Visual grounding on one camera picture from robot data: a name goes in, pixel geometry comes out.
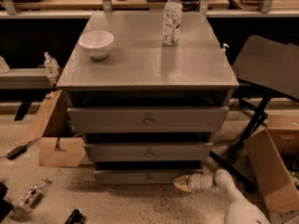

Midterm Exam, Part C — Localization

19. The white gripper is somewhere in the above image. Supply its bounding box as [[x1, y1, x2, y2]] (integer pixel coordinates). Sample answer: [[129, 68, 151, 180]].
[[173, 174, 215, 192]]

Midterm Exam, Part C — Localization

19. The grey bottom drawer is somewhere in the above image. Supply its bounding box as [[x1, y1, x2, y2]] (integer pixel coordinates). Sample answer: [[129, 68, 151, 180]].
[[93, 169, 204, 185]]

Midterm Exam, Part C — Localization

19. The grey drawer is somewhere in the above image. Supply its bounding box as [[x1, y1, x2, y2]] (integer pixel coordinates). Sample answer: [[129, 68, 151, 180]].
[[67, 106, 228, 133], [84, 142, 212, 162], [93, 169, 204, 185]]

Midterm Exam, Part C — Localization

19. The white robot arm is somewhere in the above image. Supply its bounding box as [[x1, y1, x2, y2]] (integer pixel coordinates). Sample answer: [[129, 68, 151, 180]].
[[173, 169, 271, 224]]

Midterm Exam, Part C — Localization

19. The grey middle drawer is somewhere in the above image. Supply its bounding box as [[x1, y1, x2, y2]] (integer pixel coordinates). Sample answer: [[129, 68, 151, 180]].
[[84, 142, 212, 162]]

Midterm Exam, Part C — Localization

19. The grey top drawer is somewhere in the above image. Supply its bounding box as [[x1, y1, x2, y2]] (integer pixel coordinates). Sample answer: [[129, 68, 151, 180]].
[[67, 106, 228, 133]]

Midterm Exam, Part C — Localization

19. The grey wooden drawer cabinet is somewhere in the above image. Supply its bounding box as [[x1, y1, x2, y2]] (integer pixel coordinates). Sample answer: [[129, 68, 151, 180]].
[[58, 11, 238, 171]]

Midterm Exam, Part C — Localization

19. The cardboard box at right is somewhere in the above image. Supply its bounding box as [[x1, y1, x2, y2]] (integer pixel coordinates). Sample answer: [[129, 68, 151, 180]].
[[244, 115, 299, 213]]

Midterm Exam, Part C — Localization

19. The cardboard box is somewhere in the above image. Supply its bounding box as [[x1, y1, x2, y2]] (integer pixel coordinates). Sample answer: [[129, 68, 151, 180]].
[[244, 115, 299, 213], [22, 91, 90, 168]]

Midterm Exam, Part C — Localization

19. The black object on floor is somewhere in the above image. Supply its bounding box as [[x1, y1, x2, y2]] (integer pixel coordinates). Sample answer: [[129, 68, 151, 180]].
[[64, 209, 83, 224]]

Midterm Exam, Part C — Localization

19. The cardboard box at left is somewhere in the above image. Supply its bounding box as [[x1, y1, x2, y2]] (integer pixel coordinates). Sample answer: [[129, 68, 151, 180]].
[[22, 91, 90, 168]]

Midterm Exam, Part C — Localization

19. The small pump dispenser bottle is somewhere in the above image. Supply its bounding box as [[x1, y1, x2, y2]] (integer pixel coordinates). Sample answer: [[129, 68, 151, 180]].
[[221, 43, 230, 55]]

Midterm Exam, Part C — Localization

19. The black folding side table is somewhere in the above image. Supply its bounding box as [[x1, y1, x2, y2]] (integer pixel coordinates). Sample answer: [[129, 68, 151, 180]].
[[209, 35, 299, 193]]

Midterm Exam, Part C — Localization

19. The plastic bottle on floor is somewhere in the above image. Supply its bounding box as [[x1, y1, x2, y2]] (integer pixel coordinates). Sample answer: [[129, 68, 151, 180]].
[[13, 177, 50, 217]]

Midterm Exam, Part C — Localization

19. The clear plastic water bottle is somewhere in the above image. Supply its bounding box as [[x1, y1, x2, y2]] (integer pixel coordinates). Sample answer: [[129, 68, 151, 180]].
[[163, 0, 182, 46]]

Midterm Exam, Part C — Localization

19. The white ceramic bowl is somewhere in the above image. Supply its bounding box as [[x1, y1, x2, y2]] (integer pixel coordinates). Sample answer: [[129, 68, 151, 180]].
[[78, 31, 114, 60]]

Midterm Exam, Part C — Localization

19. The clear bottle on bench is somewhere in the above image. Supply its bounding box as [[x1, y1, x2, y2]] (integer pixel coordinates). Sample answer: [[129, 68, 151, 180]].
[[44, 52, 59, 77]]

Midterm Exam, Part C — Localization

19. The grey low bench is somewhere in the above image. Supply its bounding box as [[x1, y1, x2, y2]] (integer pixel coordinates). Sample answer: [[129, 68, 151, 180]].
[[0, 67, 59, 121]]

